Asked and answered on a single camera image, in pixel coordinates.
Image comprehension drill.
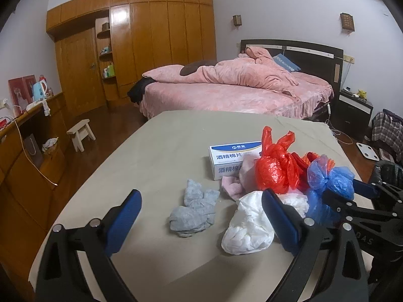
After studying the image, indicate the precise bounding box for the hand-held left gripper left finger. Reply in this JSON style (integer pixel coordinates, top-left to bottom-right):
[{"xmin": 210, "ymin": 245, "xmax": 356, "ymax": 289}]
[{"xmin": 35, "ymin": 189, "xmax": 143, "ymax": 302}]

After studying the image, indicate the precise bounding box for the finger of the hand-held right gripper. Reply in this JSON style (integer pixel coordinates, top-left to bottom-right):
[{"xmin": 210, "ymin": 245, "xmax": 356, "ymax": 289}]
[
  {"xmin": 321, "ymin": 188, "xmax": 403, "ymax": 224},
  {"xmin": 353, "ymin": 179, "xmax": 403, "ymax": 202}
]

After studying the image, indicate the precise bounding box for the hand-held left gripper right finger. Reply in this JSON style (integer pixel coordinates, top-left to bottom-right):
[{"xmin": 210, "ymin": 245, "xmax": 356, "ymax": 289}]
[{"xmin": 261, "ymin": 189, "xmax": 369, "ymax": 302}]

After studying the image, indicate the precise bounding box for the blue plastic bag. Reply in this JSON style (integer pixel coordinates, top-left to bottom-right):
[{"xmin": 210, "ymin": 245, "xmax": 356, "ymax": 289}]
[{"xmin": 305, "ymin": 156, "xmax": 356, "ymax": 227}]

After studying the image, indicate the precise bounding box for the small white plastic bag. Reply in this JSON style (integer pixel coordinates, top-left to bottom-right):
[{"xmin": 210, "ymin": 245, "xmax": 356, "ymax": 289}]
[{"xmin": 279, "ymin": 192, "xmax": 311, "ymax": 219}]

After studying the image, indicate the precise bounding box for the black trash bag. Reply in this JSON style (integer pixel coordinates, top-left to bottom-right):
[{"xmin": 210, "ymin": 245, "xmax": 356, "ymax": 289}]
[{"xmin": 372, "ymin": 160, "xmax": 403, "ymax": 189}]

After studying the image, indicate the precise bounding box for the large white plastic bag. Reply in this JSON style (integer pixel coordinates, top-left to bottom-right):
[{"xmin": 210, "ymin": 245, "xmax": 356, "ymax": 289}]
[{"xmin": 221, "ymin": 190, "xmax": 284, "ymax": 255}]

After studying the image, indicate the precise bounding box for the red plastic bag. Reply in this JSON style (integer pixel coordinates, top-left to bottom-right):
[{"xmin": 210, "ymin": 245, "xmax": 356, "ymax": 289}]
[
  {"xmin": 291, "ymin": 152, "xmax": 334, "ymax": 192},
  {"xmin": 254, "ymin": 126, "xmax": 301, "ymax": 194}
]

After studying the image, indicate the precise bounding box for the pink fuzzy cloth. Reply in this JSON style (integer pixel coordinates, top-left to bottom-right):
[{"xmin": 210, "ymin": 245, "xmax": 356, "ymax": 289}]
[{"xmin": 220, "ymin": 156, "xmax": 262, "ymax": 200}]

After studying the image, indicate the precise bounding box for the grey cloth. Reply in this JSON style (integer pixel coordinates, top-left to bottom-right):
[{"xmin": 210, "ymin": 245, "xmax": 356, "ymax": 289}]
[{"xmin": 168, "ymin": 179, "xmax": 221, "ymax": 238}]

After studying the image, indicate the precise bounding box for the white bathroom scale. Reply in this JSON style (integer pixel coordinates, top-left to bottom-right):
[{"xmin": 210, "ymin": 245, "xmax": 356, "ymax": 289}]
[{"xmin": 356, "ymin": 142, "xmax": 380, "ymax": 161}]

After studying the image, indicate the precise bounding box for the plaid bag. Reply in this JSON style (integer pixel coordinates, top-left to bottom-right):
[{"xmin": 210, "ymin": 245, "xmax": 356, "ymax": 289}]
[{"xmin": 372, "ymin": 110, "xmax": 403, "ymax": 161}]

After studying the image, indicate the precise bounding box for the dark nightstand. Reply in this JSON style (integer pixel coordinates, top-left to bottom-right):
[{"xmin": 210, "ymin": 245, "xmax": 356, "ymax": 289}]
[{"xmin": 334, "ymin": 90, "xmax": 374, "ymax": 137}]

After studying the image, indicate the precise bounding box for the white and blue box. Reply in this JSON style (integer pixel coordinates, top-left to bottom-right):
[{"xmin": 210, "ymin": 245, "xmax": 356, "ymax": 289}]
[{"xmin": 209, "ymin": 141, "xmax": 263, "ymax": 181}]

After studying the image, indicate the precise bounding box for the small wooden stool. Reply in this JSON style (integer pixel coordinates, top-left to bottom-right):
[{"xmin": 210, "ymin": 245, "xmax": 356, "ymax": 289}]
[{"xmin": 67, "ymin": 119, "xmax": 96, "ymax": 152}]

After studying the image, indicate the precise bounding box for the white crumpled cloth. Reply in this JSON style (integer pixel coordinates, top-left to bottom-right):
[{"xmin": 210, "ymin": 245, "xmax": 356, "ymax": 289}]
[{"xmin": 42, "ymin": 137, "xmax": 59, "ymax": 152}]

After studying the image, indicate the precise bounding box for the wooden side desk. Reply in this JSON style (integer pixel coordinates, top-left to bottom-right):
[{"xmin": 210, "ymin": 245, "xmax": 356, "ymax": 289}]
[{"xmin": 0, "ymin": 93, "xmax": 68, "ymax": 258}]

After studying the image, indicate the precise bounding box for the grey paper bag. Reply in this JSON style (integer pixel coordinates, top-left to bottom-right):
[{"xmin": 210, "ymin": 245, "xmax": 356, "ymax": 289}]
[{"xmin": 23, "ymin": 134, "xmax": 43, "ymax": 167}]

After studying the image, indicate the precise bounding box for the black cloth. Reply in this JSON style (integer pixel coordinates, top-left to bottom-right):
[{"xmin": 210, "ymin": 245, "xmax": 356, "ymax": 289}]
[{"xmin": 127, "ymin": 79, "xmax": 155, "ymax": 104}]

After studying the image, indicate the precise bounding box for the bed with dark headboard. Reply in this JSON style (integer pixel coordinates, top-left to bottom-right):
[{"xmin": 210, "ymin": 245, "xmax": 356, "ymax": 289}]
[{"xmin": 139, "ymin": 39, "xmax": 344, "ymax": 123}]

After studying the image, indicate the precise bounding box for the blue pillow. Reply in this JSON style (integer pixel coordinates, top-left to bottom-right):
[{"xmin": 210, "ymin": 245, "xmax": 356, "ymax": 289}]
[{"xmin": 272, "ymin": 53, "xmax": 301, "ymax": 72}]

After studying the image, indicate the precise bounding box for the light blue kettle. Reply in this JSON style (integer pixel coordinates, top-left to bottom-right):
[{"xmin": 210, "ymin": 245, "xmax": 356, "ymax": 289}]
[{"xmin": 32, "ymin": 81, "xmax": 48, "ymax": 102}]

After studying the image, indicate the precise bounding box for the pink duvet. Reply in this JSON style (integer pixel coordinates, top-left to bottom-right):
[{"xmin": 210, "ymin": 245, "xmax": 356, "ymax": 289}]
[{"xmin": 143, "ymin": 47, "xmax": 299, "ymax": 96}]

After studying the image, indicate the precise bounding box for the red gift box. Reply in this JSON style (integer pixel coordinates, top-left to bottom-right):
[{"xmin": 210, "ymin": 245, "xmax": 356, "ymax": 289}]
[{"xmin": 8, "ymin": 75, "xmax": 37, "ymax": 115}]

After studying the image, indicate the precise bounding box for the dark brown cushion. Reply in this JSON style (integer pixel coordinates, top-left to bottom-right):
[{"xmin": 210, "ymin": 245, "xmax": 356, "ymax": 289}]
[{"xmin": 179, "ymin": 60, "xmax": 218, "ymax": 77}]

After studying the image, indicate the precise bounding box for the wooden wardrobe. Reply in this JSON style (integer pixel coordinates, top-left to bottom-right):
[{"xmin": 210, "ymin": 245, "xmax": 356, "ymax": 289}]
[{"xmin": 46, "ymin": 0, "xmax": 218, "ymax": 117}]

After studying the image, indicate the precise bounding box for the white floor cable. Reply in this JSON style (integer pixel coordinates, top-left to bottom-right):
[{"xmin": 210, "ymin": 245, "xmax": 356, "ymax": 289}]
[{"xmin": 327, "ymin": 101, "xmax": 353, "ymax": 145}]

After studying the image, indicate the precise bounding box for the white charging cable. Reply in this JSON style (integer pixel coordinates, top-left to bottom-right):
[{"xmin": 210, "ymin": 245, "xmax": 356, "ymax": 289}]
[{"xmin": 13, "ymin": 118, "xmax": 59, "ymax": 186}]

